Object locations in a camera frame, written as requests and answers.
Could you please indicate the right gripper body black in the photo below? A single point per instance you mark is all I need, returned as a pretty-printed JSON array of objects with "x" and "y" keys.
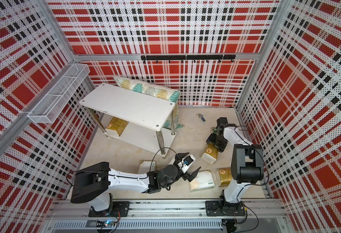
[{"x": 219, "y": 142}]

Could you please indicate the white tissue pack right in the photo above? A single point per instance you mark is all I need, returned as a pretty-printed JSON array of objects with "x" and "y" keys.
[{"x": 204, "y": 180}]

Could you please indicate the white tissue pack left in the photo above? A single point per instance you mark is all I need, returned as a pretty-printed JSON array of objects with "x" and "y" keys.
[{"x": 146, "y": 166}]

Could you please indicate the white two-tier shelf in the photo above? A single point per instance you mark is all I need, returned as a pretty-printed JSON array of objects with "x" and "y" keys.
[{"x": 145, "y": 115}]

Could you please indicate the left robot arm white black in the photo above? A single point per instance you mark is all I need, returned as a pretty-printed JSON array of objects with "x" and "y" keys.
[{"x": 91, "y": 183}]

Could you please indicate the small green circuit board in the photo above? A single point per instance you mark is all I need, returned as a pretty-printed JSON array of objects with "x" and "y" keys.
[{"x": 105, "y": 224}]

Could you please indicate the white wire mesh basket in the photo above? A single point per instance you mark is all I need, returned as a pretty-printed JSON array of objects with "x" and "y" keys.
[{"x": 51, "y": 105}]

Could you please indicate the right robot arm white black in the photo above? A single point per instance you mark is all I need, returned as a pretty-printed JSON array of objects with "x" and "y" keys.
[{"x": 246, "y": 169}]

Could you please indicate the gold tissue pack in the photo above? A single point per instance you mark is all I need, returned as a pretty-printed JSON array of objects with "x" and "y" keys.
[
  {"x": 210, "y": 154},
  {"x": 223, "y": 177},
  {"x": 116, "y": 126}
]

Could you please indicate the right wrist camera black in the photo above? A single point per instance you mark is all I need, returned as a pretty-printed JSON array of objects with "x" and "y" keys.
[{"x": 222, "y": 123}]

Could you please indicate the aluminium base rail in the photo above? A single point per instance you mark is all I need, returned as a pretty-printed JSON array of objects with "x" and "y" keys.
[{"x": 161, "y": 216}]

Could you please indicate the small floor debris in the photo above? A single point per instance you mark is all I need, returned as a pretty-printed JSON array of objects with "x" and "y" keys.
[{"x": 200, "y": 116}]

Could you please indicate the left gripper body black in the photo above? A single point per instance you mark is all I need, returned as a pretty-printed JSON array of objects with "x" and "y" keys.
[{"x": 185, "y": 176}]

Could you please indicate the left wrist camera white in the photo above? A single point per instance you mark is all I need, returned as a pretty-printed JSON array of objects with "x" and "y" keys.
[{"x": 187, "y": 162}]

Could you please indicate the white tissue pack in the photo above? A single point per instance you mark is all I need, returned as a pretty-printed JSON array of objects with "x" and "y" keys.
[
  {"x": 146, "y": 166},
  {"x": 204, "y": 180}
]

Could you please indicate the geometric patterned pillow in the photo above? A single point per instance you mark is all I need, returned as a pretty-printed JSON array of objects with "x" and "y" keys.
[{"x": 153, "y": 90}]

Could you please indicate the black wall hook rail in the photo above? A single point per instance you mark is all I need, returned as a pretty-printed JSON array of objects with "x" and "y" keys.
[{"x": 187, "y": 57}]

